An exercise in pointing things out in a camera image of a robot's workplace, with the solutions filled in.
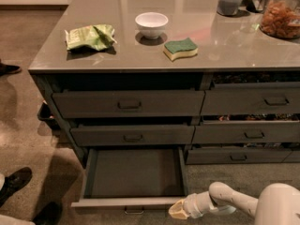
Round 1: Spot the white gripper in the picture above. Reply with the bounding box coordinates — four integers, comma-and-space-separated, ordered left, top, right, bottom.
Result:
169, 191, 236, 219

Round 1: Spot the grey drawer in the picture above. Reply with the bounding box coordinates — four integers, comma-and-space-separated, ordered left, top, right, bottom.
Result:
72, 147, 188, 213
70, 125, 194, 146
201, 82, 300, 115
52, 90, 204, 118
192, 121, 300, 143
186, 148, 300, 165

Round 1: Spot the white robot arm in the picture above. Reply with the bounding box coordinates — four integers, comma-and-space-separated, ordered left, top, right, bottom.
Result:
169, 182, 300, 225

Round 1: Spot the grey drawer cabinet island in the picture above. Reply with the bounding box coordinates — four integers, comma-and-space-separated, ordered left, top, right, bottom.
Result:
27, 0, 300, 170

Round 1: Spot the black shoe bottom left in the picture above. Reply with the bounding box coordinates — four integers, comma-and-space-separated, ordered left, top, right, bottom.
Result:
33, 202, 62, 225

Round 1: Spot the black shoe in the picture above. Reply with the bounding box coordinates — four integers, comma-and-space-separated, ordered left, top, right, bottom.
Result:
33, 202, 62, 225
0, 60, 22, 75
0, 167, 32, 207

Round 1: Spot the black shoe middle left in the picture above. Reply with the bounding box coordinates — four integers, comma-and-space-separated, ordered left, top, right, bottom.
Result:
0, 167, 32, 207

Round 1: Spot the green yellow sponge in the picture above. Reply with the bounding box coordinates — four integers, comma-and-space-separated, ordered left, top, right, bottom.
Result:
163, 37, 198, 61

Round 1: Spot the black bin behind cabinet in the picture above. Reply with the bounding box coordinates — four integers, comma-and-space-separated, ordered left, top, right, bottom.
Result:
37, 103, 60, 130

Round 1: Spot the white ceramic bowl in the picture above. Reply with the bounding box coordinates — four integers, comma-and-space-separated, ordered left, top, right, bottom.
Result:
135, 12, 169, 39

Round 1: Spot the green crumpled chip bag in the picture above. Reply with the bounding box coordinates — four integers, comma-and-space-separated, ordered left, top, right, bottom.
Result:
65, 24, 116, 52

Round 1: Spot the glass jar with snacks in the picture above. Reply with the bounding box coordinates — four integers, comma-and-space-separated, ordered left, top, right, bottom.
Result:
260, 0, 300, 39

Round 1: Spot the black shoe upper left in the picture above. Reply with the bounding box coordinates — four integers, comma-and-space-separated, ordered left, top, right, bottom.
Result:
0, 60, 22, 75

